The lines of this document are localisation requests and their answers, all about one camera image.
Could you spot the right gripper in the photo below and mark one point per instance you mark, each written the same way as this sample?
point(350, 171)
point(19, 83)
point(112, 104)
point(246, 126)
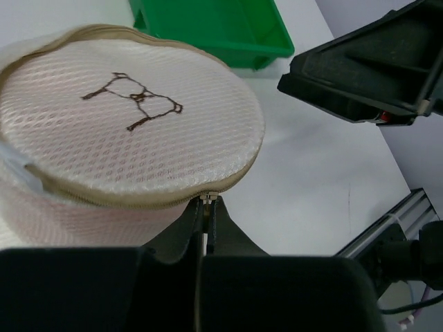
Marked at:
point(388, 72)

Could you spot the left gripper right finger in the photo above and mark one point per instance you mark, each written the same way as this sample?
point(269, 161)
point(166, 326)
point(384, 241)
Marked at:
point(244, 290)

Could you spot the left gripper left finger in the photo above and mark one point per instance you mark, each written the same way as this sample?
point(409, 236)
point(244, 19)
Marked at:
point(143, 288)

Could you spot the white mesh laundry bag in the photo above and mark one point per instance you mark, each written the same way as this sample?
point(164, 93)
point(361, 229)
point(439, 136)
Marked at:
point(108, 133)

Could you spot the green plastic tray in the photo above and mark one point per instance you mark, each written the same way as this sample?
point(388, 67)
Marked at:
point(242, 34)

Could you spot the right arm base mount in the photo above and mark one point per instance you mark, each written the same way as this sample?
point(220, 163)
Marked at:
point(388, 261)

